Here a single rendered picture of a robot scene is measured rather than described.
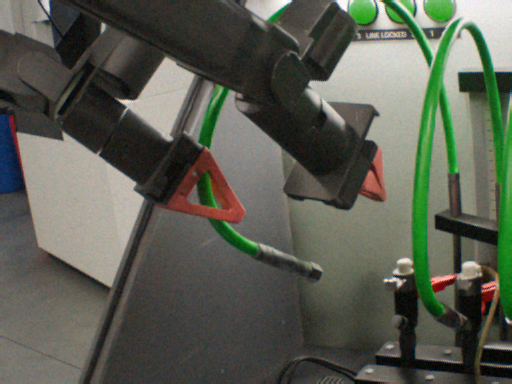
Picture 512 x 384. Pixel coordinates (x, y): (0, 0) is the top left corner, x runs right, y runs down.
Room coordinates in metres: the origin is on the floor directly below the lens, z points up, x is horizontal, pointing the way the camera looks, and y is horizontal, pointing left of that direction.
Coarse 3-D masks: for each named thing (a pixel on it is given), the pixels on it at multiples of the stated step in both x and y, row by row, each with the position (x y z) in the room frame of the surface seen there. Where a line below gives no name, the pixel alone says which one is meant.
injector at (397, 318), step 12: (396, 276) 0.79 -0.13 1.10; (408, 276) 0.79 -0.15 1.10; (408, 288) 0.79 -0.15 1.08; (396, 300) 0.80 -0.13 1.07; (408, 300) 0.79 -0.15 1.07; (396, 312) 0.80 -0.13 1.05; (408, 312) 0.79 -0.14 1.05; (396, 324) 0.77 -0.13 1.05; (408, 324) 0.79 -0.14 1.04; (408, 336) 0.79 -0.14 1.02; (408, 348) 0.79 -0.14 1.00; (408, 360) 0.79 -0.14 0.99
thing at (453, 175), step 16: (384, 0) 0.91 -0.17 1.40; (272, 16) 0.82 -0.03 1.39; (400, 16) 0.93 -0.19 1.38; (416, 32) 0.94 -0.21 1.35; (224, 96) 0.77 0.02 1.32; (208, 112) 0.77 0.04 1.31; (448, 112) 0.96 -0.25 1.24; (208, 128) 0.76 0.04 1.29; (448, 128) 0.96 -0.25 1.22; (208, 144) 0.76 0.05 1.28; (448, 144) 0.96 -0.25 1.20; (448, 160) 0.97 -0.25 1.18; (208, 176) 0.76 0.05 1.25; (448, 176) 0.97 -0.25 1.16; (208, 192) 0.75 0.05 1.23; (224, 224) 0.76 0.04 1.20; (240, 240) 0.77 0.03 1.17
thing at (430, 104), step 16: (464, 16) 0.79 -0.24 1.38; (448, 32) 0.74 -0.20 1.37; (480, 32) 0.83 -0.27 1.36; (448, 48) 0.72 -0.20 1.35; (480, 48) 0.85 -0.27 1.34; (432, 64) 0.71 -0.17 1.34; (432, 80) 0.69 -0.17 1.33; (432, 96) 0.68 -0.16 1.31; (496, 96) 0.87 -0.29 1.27; (432, 112) 0.67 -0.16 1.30; (496, 112) 0.88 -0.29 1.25; (432, 128) 0.66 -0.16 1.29; (496, 128) 0.88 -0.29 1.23; (432, 144) 0.65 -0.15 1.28; (496, 144) 0.89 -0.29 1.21; (416, 160) 0.65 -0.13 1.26; (496, 160) 0.89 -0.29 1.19; (416, 176) 0.64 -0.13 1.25; (496, 176) 0.89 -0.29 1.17; (416, 192) 0.63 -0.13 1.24; (496, 192) 0.89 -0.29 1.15; (416, 208) 0.63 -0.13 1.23; (496, 208) 0.89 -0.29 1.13; (416, 224) 0.63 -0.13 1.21; (416, 240) 0.62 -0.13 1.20; (416, 256) 0.62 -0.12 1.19; (416, 272) 0.63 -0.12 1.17; (432, 288) 0.63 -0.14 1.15; (432, 304) 0.64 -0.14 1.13; (448, 320) 0.67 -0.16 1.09; (464, 320) 0.71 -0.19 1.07
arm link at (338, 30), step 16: (304, 0) 0.68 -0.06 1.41; (320, 0) 0.67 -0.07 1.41; (288, 16) 0.67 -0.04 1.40; (304, 16) 0.67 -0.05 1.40; (320, 16) 0.66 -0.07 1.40; (336, 16) 0.68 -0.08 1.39; (288, 32) 0.66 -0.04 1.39; (304, 32) 0.65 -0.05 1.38; (320, 32) 0.67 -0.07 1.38; (336, 32) 0.67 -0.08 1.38; (352, 32) 0.69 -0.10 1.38; (304, 48) 0.64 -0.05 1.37; (320, 48) 0.67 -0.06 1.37; (336, 48) 0.67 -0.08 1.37; (272, 64) 0.59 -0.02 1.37; (288, 64) 0.60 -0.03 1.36; (320, 64) 0.66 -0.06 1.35; (336, 64) 0.68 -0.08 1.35; (272, 80) 0.59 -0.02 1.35; (288, 80) 0.60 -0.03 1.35; (304, 80) 0.62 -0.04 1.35; (320, 80) 0.70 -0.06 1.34; (288, 96) 0.61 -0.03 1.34; (288, 112) 0.62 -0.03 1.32
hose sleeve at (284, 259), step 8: (264, 248) 0.78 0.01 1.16; (272, 248) 0.79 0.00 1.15; (256, 256) 0.78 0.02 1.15; (264, 256) 0.78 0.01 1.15; (272, 256) 0.79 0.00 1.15; (280, 256) 0.79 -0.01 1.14; (288, 256) 0.80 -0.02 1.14; (272, 264) 0.79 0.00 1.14; (280, 264) 0.79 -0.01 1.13; (288, 264) 0.80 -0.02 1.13; (296, 264) 0.80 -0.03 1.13; (304, 264) 0.81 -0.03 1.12; (288, 272) 0.80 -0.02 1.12; (296, 272) 0.81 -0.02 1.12; (304, 272) 0.81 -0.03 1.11
